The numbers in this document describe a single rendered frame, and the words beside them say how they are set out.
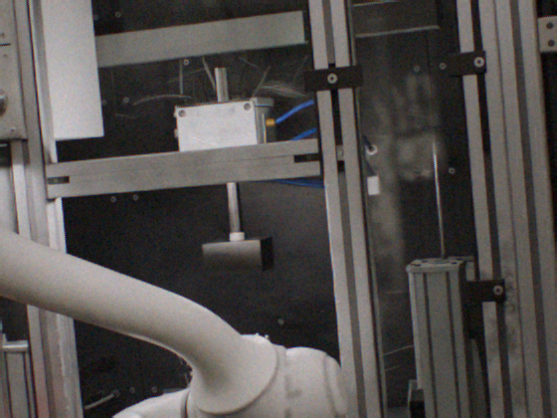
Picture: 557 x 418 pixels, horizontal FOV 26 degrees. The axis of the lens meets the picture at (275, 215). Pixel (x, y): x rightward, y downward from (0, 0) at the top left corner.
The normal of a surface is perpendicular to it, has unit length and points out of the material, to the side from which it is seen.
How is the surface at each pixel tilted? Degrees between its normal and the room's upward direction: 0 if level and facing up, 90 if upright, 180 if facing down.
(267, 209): 90
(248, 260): 90
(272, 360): 43
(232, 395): 85
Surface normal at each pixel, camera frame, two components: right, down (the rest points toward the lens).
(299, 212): -0.27, 0.07
